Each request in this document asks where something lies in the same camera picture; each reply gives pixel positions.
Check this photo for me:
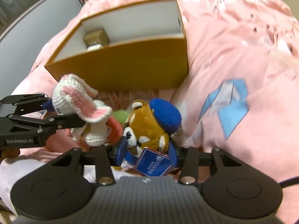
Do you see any white crochet bunny plush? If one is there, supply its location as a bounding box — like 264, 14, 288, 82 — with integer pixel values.
52, 74, 112, 147

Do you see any brown bear plush blue hat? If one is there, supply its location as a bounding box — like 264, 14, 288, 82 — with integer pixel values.
121, 98, 181, 176

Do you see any small gold box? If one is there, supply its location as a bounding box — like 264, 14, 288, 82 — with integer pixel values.
83, 28, 110, 47

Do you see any white box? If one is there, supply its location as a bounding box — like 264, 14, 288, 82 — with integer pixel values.
87, 43, 103, 52

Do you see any green pink fluffy pompom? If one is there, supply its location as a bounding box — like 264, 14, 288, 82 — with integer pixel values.
107, 110, 130, 145

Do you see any pink patterned bed quilt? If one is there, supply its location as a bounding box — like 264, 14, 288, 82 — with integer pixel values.
14, 0, 298, 181

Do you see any orange cardboard storage box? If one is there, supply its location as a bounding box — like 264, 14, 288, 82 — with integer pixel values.
45, 0, 189, 92

